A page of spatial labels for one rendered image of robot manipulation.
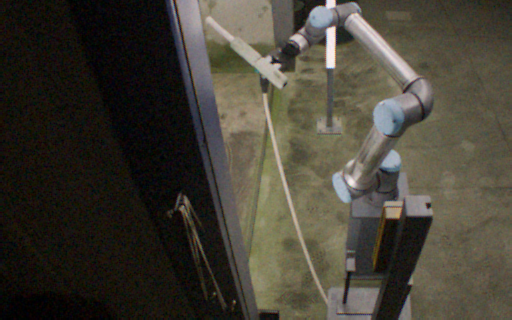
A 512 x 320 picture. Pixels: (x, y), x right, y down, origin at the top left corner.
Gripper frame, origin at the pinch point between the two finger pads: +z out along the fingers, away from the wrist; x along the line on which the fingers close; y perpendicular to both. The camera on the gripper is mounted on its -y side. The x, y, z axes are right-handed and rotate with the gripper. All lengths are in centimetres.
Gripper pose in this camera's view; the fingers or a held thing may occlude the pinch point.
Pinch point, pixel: (262, 71)
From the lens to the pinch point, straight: 183.6
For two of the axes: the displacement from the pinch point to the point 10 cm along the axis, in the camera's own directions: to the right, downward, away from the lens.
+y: 0.0, 4.0, 9.2
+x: -7.0, -6.5, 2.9
